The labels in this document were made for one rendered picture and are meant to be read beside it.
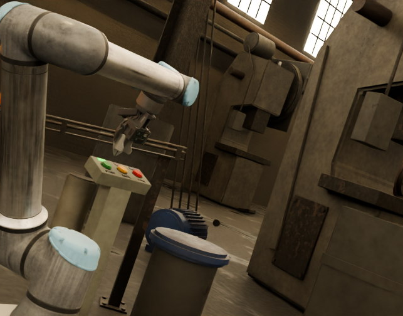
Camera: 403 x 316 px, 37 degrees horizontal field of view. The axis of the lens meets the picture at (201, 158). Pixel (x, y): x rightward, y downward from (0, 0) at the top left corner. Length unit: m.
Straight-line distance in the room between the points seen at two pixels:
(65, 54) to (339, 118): 2.91
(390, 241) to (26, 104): 1.98
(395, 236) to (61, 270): 1.82
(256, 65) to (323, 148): 6.13
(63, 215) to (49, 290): 0.73
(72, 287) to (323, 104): 2.95
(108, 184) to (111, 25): 8.20
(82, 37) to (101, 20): 8.76
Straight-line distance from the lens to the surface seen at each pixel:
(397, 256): 3.01
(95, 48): 1.44
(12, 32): 1.48
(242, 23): 11.22
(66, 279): 1.62
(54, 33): 1.42
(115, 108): 5.01
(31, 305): 1.67
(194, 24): 6.66
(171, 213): 3.94
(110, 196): 2.21
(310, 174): 4.15
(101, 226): 2.23
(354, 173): 4.16
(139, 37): 10.64
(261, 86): 9.97
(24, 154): 1.59
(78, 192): 2.31
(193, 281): 2.23
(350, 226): 3.06
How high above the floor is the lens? 0.77
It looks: 1 degrees down
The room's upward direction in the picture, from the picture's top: 19 degrees clockwise
